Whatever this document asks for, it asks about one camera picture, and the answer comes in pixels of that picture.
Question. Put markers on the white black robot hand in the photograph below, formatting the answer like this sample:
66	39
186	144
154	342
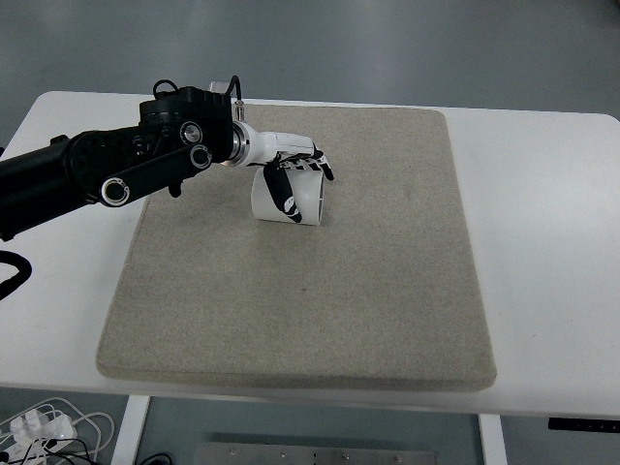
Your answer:
250	148

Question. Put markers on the white ribbed cup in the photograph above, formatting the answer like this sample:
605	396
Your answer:
307	191

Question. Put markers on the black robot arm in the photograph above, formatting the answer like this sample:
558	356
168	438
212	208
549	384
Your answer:
181	133

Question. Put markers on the small grey floor box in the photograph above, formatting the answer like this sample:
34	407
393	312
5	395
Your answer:
219	86

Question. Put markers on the beige felt mat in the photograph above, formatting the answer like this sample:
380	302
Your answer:
383	294

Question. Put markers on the white table leg right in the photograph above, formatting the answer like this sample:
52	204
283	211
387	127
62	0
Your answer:
492	440

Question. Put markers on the white table leg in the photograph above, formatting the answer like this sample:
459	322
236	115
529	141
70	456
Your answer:
492	440
129	433

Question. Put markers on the white table leg left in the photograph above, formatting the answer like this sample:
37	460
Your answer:
129	433

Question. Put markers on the black desk control panel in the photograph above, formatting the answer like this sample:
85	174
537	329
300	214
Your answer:
584	425

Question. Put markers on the white power strip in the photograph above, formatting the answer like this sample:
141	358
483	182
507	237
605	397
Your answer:
36	425

